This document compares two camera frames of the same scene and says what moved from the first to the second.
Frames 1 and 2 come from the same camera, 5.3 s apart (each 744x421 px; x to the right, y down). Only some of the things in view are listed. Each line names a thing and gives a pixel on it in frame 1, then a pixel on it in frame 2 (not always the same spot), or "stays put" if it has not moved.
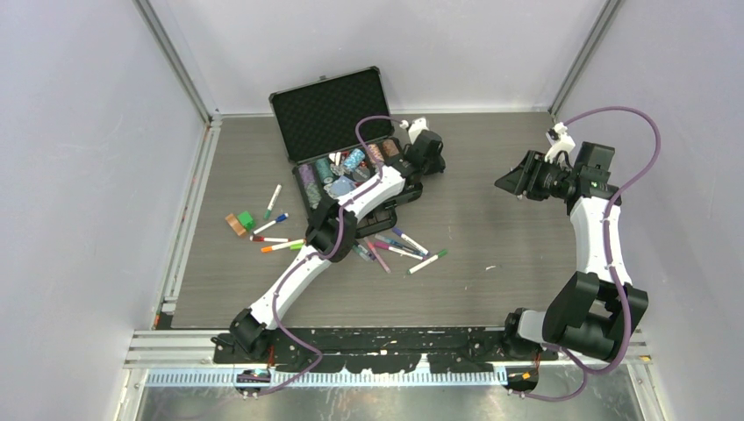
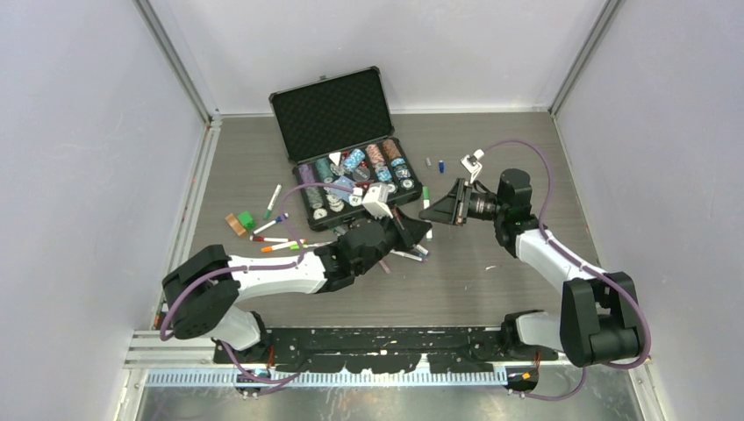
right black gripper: x=524 y=180 → x=454 y=207
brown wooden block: x=236 y=225 stays put
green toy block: x=246 y=220 stays put
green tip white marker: x=272 y=202 stays put
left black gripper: x=438 y=165 → x=409 y=231
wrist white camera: x=417 y=127 → x=375 y=202
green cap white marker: x=441 y=253 → x=426 y=206
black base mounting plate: x=378 y=350 stays put
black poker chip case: x=339 y=132 stays put
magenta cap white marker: x=399 y=251 stays put
